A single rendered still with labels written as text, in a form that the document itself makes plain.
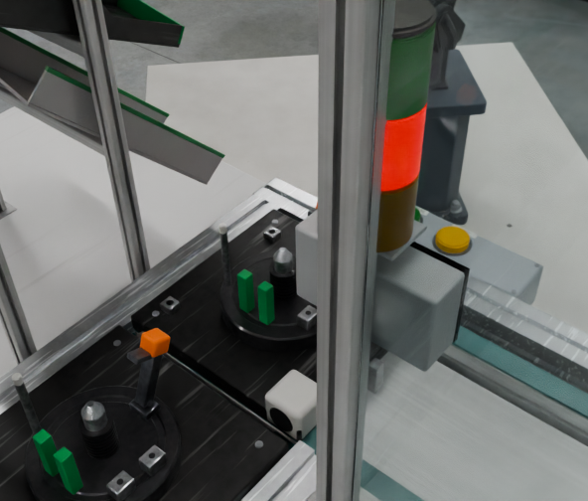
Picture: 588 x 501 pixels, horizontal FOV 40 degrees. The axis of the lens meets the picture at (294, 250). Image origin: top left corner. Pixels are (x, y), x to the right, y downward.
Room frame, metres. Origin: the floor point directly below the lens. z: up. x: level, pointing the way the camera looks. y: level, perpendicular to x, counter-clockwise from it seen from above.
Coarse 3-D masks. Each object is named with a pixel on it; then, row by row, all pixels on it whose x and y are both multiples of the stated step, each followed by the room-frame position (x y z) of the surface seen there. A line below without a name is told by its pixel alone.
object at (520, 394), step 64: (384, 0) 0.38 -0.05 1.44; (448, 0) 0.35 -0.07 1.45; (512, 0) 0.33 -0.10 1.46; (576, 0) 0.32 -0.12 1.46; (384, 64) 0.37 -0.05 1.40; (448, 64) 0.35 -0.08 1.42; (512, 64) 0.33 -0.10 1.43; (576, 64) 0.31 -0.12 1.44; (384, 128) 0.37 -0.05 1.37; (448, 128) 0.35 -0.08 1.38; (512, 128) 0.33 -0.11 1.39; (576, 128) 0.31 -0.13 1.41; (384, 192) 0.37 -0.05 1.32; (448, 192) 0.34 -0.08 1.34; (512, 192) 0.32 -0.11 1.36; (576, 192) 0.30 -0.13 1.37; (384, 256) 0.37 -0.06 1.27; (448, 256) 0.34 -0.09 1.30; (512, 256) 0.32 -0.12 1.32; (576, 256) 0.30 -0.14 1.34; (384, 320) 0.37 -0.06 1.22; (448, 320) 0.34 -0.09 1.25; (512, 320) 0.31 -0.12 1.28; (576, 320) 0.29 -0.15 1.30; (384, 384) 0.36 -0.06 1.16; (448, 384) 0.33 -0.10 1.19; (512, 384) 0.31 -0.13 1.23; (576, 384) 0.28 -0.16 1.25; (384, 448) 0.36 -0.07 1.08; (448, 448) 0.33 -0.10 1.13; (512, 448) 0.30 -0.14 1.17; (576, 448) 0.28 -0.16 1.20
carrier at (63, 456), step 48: (48, 384) 0.52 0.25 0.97; (96, 384) 0.52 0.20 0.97; (192, 384) 0.52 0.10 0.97; (0, 432) 0.46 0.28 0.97; (48, 432) 0.41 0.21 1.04; (96, 432) 0.42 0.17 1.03; (144, 432) 0.45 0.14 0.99; (192, 432) 0.46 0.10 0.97; (240, 432) 0.46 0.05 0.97; (0, 480) 0.41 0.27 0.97; (48, 480) 0.40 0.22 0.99; (96, 480) 0.40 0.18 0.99; (144, 480) 0.40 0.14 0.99; (192, 480) 0.41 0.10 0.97; (240, 480) 0.41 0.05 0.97
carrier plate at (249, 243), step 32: (256, 224) 0.76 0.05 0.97; (288, 224) 0.76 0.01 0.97; (192, 288) 0.65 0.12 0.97; (160, 320) 0.61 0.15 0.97; (192, 320) 0.60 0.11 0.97; (192, 352) 0.56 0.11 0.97; (224, 352) 0.56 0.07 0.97; (256, 352) 0.56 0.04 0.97; (288, 352) 0.56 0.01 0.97; (224, 384) 0.52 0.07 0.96; (256, 384) 0.52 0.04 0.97
